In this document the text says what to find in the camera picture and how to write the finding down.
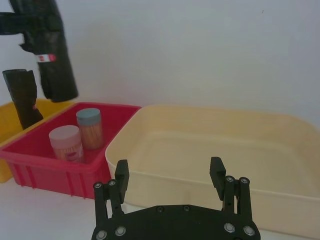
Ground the yellow plastic bin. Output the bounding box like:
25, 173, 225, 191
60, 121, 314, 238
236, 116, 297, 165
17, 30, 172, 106
0, 98, 76, 184

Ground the short black bag roll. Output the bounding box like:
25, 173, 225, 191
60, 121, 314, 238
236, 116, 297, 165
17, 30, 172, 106
2, 69, 44, 131

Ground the pink-lidded toothpick jar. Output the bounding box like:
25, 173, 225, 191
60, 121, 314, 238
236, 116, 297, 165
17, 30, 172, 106
48, 125, 85, 164

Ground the red plastic bin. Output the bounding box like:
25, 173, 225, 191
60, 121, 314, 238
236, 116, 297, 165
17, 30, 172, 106
0, 101, 142, 200

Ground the cream plastic bin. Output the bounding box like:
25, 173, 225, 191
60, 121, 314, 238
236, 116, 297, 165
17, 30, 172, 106
105, 104, 320, 222

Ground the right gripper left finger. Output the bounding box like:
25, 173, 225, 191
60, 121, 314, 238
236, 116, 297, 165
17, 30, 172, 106
92, 159, 130, 226

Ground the blue-lidded toothpick jar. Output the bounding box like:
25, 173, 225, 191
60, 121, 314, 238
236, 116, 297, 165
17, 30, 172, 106
75, 107, 104, 151

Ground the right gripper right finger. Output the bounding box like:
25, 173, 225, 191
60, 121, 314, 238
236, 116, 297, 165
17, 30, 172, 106
209, 156, 254, 221

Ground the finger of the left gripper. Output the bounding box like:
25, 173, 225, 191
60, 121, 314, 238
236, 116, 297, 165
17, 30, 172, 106
0, 11, 62, 36

